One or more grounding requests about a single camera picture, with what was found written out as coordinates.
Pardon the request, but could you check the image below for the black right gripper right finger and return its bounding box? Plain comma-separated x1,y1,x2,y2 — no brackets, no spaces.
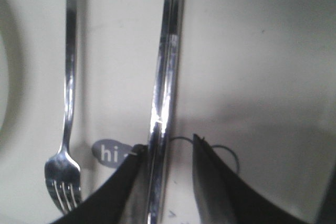
193,134,303,223

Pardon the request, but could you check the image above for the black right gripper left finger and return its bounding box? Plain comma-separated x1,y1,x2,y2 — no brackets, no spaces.
54,144,146,223

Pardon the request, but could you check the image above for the silver fork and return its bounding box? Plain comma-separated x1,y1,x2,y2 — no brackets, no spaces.
44,0,81,215

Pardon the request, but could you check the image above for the silver chopstick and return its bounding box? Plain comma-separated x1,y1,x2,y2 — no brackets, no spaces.
144,0,173,223
153,0,184,223

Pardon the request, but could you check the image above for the white round plate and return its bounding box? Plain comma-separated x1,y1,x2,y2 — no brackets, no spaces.
1,0,11,132

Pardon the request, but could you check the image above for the cream rabbit print tray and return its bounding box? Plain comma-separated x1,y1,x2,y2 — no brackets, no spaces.
1,0,335,223

